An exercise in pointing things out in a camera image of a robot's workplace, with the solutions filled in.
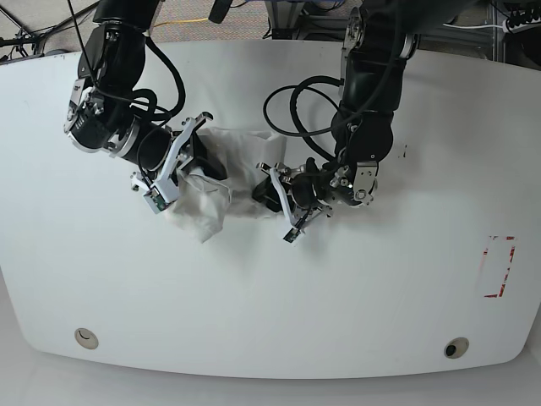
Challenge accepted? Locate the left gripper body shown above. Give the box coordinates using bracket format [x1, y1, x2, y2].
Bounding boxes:
[257, 162, 333, 224]

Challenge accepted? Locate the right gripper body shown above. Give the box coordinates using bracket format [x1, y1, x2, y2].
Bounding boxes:
[128, 112, 214, 190]

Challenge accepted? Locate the white printed T-shirt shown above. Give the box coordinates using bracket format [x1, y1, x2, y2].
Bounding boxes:
[164, 127, 287, 243]

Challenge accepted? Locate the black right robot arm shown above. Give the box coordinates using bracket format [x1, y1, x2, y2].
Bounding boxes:
[64, 1, 186, 185]

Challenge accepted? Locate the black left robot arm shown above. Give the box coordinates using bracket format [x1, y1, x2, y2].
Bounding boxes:
[252, 1, 471, 228]

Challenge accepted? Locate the black tripod stand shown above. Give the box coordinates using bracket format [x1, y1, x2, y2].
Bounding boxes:
[1, 0, 97, 62]

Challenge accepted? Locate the red tape rectangle marking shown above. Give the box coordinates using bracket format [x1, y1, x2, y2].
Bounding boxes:
[477, 235, 516, 299]

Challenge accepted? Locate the white power strip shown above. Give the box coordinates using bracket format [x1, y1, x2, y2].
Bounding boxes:
[502, 14, 540, 34]

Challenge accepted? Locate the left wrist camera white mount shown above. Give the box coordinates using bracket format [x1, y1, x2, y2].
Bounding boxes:
[257, 162, 335, 246]

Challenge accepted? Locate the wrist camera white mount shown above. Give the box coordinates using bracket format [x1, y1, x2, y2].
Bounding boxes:
[130, 112, 213, 214]
[257, 162, 335, 246]

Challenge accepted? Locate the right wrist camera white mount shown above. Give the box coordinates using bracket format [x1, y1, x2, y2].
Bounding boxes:
[130, 112, 213, 214]

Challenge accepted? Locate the black loop cable left arm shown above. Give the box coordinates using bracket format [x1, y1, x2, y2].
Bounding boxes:
[263, 74, 346, 164]

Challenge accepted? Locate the yellow cable on floor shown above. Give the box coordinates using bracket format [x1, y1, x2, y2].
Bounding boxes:
[154, 19, 211, 29]

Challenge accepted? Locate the aluminium frame base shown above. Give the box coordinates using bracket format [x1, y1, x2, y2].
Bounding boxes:
[265, 1, 505, 62]

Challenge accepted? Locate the left table cable grommet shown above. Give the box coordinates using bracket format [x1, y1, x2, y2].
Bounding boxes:
[74, 327, 99, 350]

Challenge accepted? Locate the table cable grommet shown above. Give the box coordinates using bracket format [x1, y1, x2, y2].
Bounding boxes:
[444, 337, 469, 359]
[74, 327, 99, 350]

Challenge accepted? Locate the right table cable grommet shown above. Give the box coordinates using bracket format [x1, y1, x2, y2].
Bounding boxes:
[444, 337, 469, 359]

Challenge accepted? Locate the white cable on floor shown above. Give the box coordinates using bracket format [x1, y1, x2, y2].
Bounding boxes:
[441, 20, 506, 30]

